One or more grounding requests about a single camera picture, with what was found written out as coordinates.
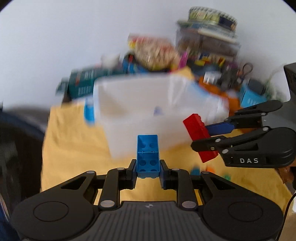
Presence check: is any red long brick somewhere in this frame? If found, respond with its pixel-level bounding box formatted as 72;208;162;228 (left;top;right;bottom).
183;113;218;163

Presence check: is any blue long brick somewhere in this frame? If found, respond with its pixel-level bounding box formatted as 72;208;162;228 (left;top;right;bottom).
136;135;160;179

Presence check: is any light blue small brick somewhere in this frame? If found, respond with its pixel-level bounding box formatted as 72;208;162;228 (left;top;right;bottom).
190;167;201;176

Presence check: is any light blue cardboard box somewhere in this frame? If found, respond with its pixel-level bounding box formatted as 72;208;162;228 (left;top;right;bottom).
239;84;267;108

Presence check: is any orange box stack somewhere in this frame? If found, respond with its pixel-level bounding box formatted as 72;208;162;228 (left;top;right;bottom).
198;77;242;116

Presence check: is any orange small brick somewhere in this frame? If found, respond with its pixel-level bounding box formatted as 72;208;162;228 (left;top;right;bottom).
206;166;216;174

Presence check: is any black power adapter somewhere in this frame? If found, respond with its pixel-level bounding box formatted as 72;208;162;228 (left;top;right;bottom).
247;78;266;95

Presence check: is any green small brick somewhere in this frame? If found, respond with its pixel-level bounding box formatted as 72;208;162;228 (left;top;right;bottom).
223;175;231;181

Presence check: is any yellow cloth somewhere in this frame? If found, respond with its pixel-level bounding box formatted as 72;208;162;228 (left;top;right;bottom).
41;103;291;209

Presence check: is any small white box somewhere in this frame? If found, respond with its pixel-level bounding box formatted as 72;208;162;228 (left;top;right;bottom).
203;71;222;85

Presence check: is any white plastic storage bin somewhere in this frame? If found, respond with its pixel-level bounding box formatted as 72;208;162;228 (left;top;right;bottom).
92;74;229;159

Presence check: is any clear box of toy blocks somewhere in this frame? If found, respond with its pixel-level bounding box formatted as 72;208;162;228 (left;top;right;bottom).
176;20;240;67

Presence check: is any dark green book box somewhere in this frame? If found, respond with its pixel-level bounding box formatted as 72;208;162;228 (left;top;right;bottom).
56;67;125;100

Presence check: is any dark blue chair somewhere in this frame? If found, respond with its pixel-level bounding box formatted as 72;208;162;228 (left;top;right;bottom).
1;109;45;240

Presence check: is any snack bag of crackers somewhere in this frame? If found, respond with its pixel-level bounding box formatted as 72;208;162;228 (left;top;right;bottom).
128;35;181;71

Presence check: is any round patterned tin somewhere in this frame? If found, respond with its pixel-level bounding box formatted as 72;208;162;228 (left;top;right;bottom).
188;6;237;32

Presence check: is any white ceramic bowl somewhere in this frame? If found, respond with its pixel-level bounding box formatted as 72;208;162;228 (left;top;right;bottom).
101;54;120;69

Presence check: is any black cable bundle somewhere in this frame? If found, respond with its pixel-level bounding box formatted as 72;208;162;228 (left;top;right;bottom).
217;62;254;92

